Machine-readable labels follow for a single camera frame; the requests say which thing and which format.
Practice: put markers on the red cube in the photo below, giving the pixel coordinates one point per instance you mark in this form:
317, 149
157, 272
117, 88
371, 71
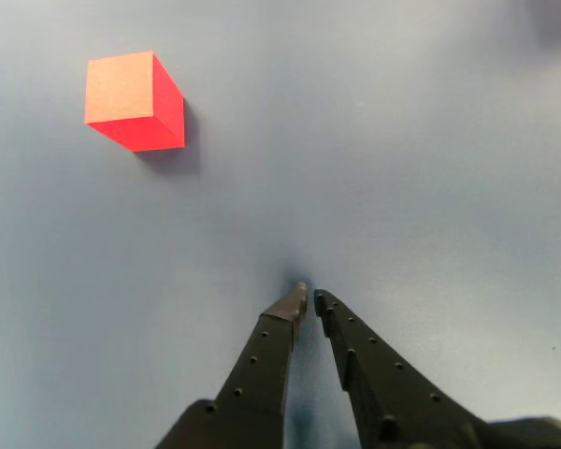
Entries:
121, 89

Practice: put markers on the dark blue-grey table mat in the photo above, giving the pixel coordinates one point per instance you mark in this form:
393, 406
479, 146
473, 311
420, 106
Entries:
355, 163

